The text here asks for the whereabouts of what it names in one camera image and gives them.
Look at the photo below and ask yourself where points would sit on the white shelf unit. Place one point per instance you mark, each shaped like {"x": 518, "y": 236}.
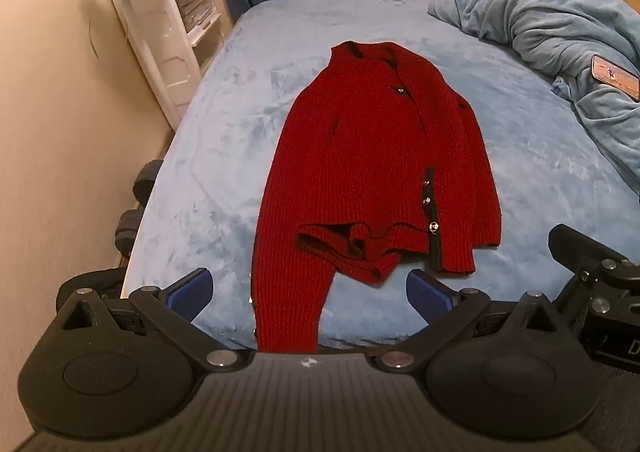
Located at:
{"x": 197, "y": 1}

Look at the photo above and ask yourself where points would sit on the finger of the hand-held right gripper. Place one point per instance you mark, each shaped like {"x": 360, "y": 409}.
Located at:
{"x": 580, "y": 249}

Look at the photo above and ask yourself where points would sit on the white standing fan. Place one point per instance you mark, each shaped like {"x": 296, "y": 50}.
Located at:
{"x": 145, "y": 31}

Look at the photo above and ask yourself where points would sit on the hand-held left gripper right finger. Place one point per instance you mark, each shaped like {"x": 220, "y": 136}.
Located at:
{"x": 430, "y": 293}

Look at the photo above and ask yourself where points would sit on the light blue bed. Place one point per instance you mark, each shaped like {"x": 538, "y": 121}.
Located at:
{"x": 230, "y": 156}

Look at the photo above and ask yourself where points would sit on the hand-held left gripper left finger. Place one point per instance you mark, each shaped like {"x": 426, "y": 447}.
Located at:
{"x": 192, "y": 291}

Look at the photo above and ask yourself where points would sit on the red knit sweater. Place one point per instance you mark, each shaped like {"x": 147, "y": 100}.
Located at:
{"x": 360, "y": 156}

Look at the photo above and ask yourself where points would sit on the phone with printed case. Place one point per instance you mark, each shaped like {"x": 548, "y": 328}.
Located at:
{"x": 616, "y": 75}

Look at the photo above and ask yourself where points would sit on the blue-grey fleece blanket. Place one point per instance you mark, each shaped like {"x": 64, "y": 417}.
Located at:
{"x": 545, "y": 21}

